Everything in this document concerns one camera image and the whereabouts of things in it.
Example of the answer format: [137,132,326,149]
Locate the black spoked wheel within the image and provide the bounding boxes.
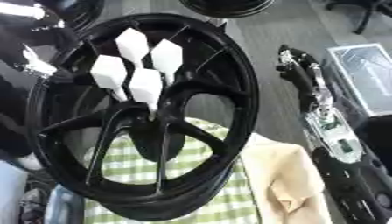
[24,12,263,222]

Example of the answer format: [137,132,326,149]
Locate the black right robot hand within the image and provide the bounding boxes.
[274,44,322,112]

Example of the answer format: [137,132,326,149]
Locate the black round wheel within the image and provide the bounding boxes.
[178,0,277,19]
[64,0,108,33]

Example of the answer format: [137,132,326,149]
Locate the cream cloth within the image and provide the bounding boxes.
[237,133,334,224]

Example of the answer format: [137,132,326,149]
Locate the white pin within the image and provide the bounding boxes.
[127,67,165,121]
[113,27,152,70]
[148,38,186,86]
[88,54,130,102]

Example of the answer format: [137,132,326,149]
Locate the black office chair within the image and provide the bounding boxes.
[325,0,392,35]

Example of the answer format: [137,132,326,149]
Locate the grey box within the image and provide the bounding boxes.
[321,43,392,118]

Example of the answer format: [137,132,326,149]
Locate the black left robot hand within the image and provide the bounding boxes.
[47,68,92,88]

